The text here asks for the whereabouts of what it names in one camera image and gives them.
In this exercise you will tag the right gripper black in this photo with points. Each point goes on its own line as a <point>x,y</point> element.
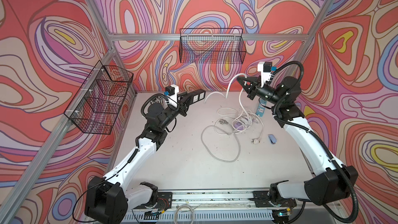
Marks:
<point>250,88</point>

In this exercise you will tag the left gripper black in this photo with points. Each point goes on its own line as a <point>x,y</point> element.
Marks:
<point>181,108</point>

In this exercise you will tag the black power strip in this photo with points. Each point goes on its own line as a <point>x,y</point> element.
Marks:
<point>200,95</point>

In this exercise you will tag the blue power strip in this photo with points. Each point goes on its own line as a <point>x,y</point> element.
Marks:
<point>243,112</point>

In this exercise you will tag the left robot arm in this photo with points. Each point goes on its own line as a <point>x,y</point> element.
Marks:
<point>108,198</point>

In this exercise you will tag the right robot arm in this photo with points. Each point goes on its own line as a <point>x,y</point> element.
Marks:
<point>332,185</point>

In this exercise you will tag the purple power strip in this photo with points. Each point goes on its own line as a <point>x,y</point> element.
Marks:
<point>242,125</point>

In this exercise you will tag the metal pen cup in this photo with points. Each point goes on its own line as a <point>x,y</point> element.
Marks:
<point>159,98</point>

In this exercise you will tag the small blue plug cover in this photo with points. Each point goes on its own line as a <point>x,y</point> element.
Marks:
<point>272,139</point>

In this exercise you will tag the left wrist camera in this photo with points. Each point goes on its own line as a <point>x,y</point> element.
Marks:
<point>171,93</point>

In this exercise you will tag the black wire basket back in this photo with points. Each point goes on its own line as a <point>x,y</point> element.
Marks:
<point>212,45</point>

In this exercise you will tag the black wire basket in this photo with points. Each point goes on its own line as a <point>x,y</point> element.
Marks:
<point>104,92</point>
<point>212,45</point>

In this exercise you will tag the black wire basket left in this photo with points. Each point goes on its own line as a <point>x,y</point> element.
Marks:
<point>104,92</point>

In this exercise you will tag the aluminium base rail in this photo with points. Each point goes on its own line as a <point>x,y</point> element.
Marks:
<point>225,206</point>

